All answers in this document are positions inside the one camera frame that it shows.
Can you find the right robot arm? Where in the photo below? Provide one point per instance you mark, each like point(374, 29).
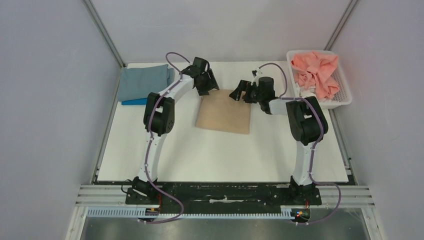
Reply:
point(307, 124)

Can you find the pink t shirt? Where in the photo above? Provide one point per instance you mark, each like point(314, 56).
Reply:
point(315, 69)

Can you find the left corner aluminium post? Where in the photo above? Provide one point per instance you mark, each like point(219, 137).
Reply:
point(89, 5)

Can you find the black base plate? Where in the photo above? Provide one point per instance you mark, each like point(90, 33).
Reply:
point(222, 197)

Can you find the white plastic basket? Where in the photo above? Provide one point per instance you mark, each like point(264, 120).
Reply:
point(343, 97)

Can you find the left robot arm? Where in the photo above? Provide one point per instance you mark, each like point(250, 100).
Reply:
point(159, 120)

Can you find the grey-blue folded t shirt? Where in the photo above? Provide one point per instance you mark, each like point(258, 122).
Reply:
point(137, 83)

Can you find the corner aluminium post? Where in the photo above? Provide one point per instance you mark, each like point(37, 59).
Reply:
point(352, 4)
point(89, 5)

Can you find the beige t shirt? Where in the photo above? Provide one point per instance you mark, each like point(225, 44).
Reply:
point(218, 112)

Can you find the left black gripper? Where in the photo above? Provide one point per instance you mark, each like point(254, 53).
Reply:
point(211, 84)

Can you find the right corner aluminium post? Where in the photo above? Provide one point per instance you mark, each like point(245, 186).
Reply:
point(352, 4)

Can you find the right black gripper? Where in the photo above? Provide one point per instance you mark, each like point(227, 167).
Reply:
point(246, 91)

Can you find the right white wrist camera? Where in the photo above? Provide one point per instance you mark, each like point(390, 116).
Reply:
point(257, 73)

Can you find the white cable duct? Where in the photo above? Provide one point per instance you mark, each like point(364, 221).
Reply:
point(139, 212)

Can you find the bright blue folded t shirt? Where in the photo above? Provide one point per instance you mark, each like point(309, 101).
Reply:
point(135, 102)

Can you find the white t shirt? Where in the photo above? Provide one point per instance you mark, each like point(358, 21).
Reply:
point(313, 91)

